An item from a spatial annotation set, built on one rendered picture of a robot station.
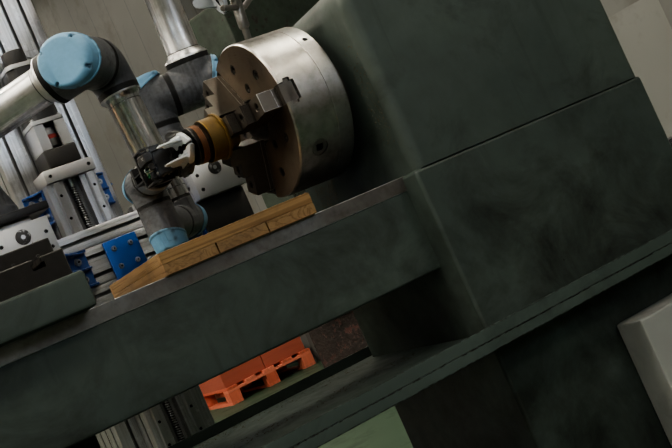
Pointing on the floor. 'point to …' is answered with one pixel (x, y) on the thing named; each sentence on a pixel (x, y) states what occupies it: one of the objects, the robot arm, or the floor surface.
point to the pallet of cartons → (238, 378)
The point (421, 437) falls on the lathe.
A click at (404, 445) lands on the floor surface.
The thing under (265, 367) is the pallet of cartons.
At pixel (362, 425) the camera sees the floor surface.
